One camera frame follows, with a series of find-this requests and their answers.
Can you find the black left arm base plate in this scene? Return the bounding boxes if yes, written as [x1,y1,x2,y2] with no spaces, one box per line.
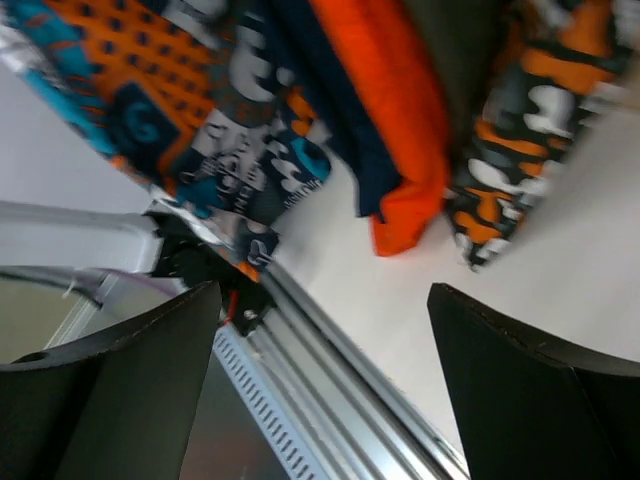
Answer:
[145,212,275,337]

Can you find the white slotted cable duct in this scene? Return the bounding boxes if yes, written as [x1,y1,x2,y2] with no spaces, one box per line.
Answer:
[212,325,328,479]

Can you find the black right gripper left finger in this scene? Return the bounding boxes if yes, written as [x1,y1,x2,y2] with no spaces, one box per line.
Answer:
[1,282,222,479]

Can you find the orange black camouflage shorts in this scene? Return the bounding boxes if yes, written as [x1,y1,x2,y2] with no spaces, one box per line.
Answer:
[445,1,639,270]

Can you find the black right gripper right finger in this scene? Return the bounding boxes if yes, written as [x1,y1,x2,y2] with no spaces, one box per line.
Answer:
[427,283,639,479]

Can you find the navy blue shorts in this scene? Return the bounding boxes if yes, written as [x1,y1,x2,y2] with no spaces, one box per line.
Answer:
[261,1,400,219]

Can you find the aluminium mounting rail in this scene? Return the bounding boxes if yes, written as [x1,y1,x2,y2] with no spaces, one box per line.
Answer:
[248,265,470,479]

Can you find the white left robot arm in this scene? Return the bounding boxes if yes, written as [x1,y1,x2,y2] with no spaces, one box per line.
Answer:
[1,201,162,273]

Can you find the olive grey shorts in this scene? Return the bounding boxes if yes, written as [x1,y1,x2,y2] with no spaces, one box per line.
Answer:
[402,0,521,151]

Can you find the colourful graphic print shorts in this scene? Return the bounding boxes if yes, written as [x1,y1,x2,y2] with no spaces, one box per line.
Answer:
[1,1,331,279]

